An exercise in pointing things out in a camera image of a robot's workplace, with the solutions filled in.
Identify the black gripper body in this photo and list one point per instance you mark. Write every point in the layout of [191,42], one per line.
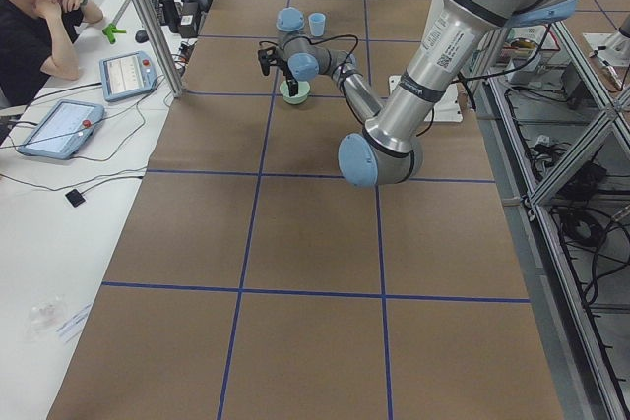
[287,71]

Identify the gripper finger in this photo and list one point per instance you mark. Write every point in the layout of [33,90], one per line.
[292,84]
[264,58]

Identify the green ceramic bowl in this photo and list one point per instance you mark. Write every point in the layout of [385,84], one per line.
[303,91]

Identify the light blue plastic cup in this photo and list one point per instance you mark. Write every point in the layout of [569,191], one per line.
[317,24]

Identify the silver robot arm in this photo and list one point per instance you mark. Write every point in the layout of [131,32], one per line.
[387,150]

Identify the black box with label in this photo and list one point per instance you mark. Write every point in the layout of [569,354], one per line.
[190,20]

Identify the black computer mouse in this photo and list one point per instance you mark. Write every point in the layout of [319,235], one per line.
[141,36]

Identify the far blue teach pendant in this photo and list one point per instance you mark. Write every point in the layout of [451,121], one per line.
[127,75]

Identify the blue teach pendant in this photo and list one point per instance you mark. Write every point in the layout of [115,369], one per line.
[127,75]
[63,130]

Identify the green plastic tool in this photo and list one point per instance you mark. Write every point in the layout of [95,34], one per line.
[111,31]

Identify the near blue teach pendant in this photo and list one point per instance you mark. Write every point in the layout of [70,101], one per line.
[63,130]

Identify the person in black shirt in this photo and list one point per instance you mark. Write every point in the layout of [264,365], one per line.
[37,43]

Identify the small black square device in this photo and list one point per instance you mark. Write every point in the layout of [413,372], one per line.
[75,198]

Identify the clear plastic bag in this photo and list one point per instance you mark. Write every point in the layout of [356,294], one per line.
[45,316]

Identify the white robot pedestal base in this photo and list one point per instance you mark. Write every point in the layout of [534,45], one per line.
[417,81]

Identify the aluminium frame post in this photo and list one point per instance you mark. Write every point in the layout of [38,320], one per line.
[149,20]

